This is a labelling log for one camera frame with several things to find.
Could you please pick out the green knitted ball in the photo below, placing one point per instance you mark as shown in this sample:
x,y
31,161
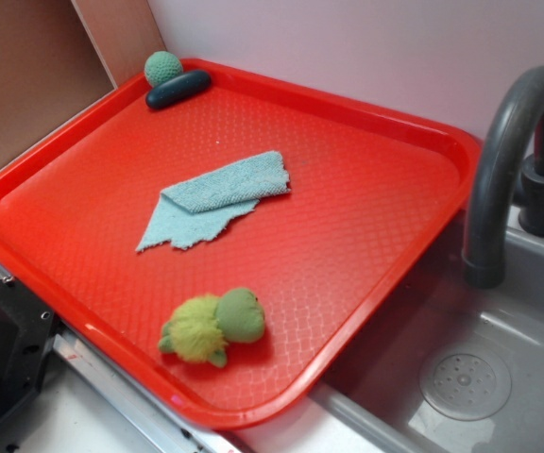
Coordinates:
x,y
160,67

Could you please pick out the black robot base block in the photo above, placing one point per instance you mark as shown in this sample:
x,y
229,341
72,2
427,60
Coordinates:
x,y
27,330

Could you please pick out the grey plastic faucet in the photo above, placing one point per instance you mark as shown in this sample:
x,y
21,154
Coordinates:
x,y
510,173

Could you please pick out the light blue cloth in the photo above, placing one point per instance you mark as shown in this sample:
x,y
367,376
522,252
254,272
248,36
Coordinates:
x,y
199,209

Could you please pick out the brown cardboard panel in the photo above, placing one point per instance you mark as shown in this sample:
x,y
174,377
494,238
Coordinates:
x,y
58,57

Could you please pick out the dark oval stone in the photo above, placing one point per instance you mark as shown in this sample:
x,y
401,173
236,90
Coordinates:
x,y
178,88

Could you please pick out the green plush turtle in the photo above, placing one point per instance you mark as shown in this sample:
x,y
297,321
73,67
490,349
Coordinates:
x,y
201,328

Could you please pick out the grey toy sink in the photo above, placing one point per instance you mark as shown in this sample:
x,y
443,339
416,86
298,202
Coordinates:
x,y
444,367

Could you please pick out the red plastic tray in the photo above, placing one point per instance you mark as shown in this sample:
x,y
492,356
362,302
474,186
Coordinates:
x,y
370,189

